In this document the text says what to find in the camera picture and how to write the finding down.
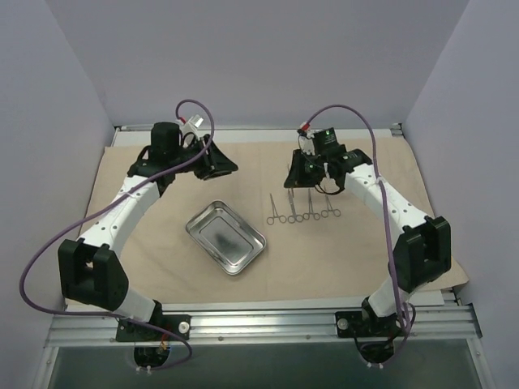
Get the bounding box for steel scissors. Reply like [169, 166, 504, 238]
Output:
[287, 189, 303, 224]

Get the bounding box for small steel forceps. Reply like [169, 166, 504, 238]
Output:
[320, 194, 341, 218]

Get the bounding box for beige cloth surgical kit roll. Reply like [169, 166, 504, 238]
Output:
[119, 141, 388, 304]

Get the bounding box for steel instrument tray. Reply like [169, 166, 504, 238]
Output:
[185, 200, 267, 276]

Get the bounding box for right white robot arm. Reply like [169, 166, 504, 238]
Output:
[284, 145, 452, 335]

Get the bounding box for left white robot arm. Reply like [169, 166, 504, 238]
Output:
[58, 122, 238, 340]

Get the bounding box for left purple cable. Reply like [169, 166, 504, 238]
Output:
[19, 99, 216, 370]

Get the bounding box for purple cable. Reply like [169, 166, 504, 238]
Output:
[302, 104, 417, 364]
[19, 99, 216, 370]

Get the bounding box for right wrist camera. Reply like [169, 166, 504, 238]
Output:
[298, 127, 340, 156]

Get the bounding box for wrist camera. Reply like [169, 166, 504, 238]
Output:
[182, 115, 204, 133]
[298, 127, 340, 156]

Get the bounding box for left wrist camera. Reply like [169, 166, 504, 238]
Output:
[182, 115, 204, 133]

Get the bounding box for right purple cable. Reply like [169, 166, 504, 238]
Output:
[302, 104, 417, 364]

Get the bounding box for back aluminium rail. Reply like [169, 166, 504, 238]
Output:
[116, 123, 403, 131]

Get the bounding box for aluminium rail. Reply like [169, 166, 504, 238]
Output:
[46, 306, 481, 347]
[116, 123, 403, 131]

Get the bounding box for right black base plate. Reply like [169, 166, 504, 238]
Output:
[334, 310, 403, 339]

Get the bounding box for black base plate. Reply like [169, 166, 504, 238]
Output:
[334, 310, 403, 339]
[115, 314, 191, 342]

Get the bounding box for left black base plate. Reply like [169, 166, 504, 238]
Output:
[115, 314, 191, 342]

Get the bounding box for front aluminium rail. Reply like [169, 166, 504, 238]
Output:
[46, 306, 481, 347]

